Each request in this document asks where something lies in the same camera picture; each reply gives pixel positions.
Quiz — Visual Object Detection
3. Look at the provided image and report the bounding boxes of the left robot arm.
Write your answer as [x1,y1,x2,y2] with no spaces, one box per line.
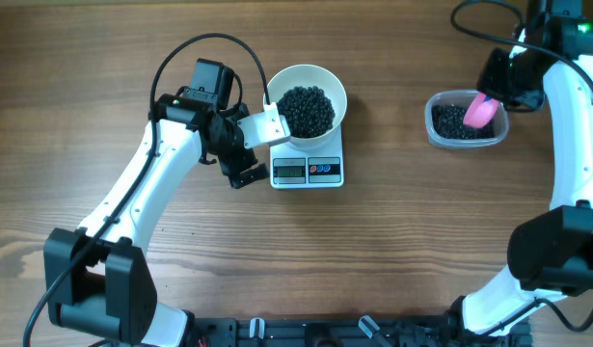
[40,60,290,346]

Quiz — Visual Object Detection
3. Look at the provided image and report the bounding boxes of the white digital kitchen scale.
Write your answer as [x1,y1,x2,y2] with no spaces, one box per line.
[270,126,344,189]

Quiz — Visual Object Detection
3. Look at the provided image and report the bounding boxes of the black beans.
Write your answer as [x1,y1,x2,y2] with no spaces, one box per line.
[278,86,495,140]

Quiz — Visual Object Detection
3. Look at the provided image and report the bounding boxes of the pink scoop with blue handle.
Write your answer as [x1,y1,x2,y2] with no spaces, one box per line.
[463,93,499,129]

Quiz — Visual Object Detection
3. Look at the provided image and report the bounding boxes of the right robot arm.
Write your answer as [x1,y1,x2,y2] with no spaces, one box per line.
[457,1,593,342]

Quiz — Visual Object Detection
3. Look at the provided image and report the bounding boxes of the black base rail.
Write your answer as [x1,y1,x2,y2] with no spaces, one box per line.
[185,315,533,347]

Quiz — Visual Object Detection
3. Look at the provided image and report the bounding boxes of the left black cable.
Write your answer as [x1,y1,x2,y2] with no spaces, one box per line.
[21,32,271,347]

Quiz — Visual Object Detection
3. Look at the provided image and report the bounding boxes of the white plastic bowl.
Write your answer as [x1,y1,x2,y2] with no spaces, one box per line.
[268,65,347,147]

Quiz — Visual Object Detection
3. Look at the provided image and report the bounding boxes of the clear plastic container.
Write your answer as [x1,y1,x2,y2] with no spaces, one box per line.
[424,90,509,149]

